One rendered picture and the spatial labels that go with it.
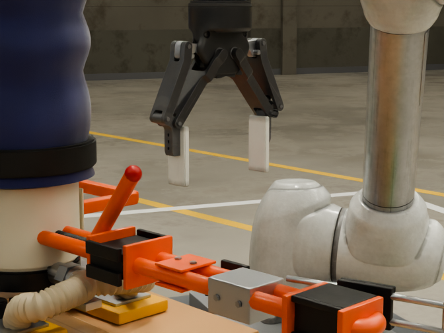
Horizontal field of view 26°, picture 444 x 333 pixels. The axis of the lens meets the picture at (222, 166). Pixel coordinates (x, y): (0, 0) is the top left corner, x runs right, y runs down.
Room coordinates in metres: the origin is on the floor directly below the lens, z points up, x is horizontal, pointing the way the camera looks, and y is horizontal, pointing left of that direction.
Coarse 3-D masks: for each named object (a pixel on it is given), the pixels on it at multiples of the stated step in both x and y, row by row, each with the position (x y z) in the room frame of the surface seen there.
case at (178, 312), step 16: (176, 304) 1.46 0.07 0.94; (48, 320) 1.38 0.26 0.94; (64, 320) 1.38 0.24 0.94; (80, 320) 1.38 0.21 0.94; (96, 320) 1.38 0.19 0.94; (144, 320) 1.38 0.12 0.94; (160, 320) 1.38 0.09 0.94; (176, 320) 1.38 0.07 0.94; (192, 320) 1.38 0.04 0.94; (208, 320) 1.38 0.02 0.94; (224, 320) 1.38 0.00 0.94
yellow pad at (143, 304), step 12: (108, 300) 1.40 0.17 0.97; (120, 300) 1.40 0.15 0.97; (132, 300) 1.40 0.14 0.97; (144, 300) 1.41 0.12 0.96; (156, 300) 1.41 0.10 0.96; (84, 312) 1.41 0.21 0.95; (96, 312) 1.39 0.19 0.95; (108, 312) 1.37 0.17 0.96; (120, 312) 1.36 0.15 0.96; (132, 312) 1.37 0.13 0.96; (144, 312) 1.39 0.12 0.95; (156, 312) 1.40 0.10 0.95
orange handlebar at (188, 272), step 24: (96, 192) 1.71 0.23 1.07; (48, 240) 1.34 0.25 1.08; (72, 240) 1.31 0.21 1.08; (144, 264) 1.20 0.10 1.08; (168, 264) 1.17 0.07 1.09; (192, 264) 1.17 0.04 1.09; (168, 288) 1.16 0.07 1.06; (192, 288) 1.13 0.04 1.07; (288, 288) 1.09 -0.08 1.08; (264, 312) 1.05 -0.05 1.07
